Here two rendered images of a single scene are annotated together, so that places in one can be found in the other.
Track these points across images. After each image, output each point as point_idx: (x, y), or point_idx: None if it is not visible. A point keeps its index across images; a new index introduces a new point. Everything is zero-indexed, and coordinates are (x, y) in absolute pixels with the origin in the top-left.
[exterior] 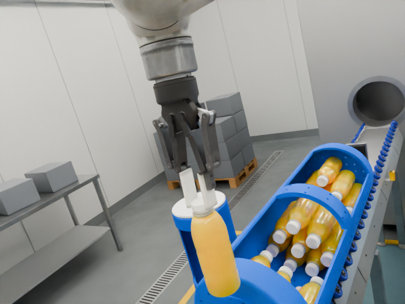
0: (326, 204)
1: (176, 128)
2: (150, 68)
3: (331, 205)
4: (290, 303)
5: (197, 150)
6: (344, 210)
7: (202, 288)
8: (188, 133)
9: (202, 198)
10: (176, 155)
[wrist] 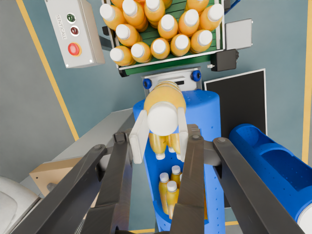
0: (163, 218)
1: None
2: None
3: (160, 217)
4: (137, 117)
5: (107, 172)
6: (156, 217)
7: (207, 100)
8: (90, 213)
9: (143, 116)
10: (189, 160)
